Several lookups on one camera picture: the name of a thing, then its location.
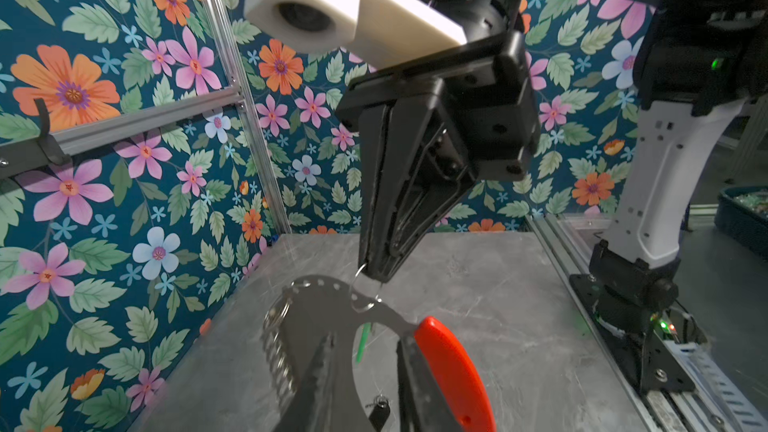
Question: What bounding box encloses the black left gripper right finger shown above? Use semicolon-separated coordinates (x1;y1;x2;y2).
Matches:
396;336;463;432

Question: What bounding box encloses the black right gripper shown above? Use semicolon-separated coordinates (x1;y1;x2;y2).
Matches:
335;30;540;283

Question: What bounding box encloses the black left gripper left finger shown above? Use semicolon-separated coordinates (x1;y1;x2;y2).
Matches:
273;332;336;432

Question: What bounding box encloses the black tag key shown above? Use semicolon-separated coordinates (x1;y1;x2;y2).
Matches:
366;394;391;432

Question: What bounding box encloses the green tag key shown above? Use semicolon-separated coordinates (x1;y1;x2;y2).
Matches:
355;323;372;364

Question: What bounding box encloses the metal keyring holder red handle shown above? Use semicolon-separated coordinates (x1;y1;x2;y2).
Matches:
262;275;497;431

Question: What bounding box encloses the green parts bin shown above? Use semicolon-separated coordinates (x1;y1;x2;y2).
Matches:
715;186;767;248

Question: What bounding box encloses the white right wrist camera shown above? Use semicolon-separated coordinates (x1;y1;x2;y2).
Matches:
243;0;467;68

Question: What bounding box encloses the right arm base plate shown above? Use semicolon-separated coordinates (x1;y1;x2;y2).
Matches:
568;274;696;396

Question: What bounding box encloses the aluminium mounting rail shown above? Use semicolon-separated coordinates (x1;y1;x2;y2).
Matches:
526;215;767;431

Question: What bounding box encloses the black hook rail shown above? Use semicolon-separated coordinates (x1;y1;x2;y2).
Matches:
1;98;71;179

